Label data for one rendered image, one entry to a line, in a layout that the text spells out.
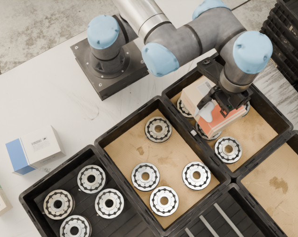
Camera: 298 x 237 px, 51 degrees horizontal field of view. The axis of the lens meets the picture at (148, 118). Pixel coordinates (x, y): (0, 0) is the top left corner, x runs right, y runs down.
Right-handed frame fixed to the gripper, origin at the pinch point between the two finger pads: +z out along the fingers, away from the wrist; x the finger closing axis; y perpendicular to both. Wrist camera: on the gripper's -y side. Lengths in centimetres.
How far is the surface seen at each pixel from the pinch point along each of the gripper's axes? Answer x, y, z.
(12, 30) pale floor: -47, -149, 111
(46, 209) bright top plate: -62, -4, 24
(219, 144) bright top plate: 1.8, 9.7, 23.8
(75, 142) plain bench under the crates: -44, -25, 40
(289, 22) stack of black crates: 86, -27, 57
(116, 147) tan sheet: -30.9, -10.3, 26.9
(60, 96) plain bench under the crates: -39, -47, 40
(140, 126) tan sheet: -18.4, -12.5, 26.9
